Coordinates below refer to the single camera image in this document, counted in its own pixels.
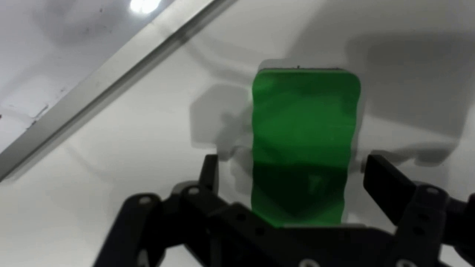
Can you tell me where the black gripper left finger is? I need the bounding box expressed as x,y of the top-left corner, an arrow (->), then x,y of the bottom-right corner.
93,152 -> 220,267

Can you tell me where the green board eraser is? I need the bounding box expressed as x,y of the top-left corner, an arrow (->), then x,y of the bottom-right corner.
250,66 -> 364,229

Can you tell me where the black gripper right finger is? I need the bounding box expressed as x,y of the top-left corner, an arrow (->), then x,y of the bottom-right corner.
363,152 -> 475,267

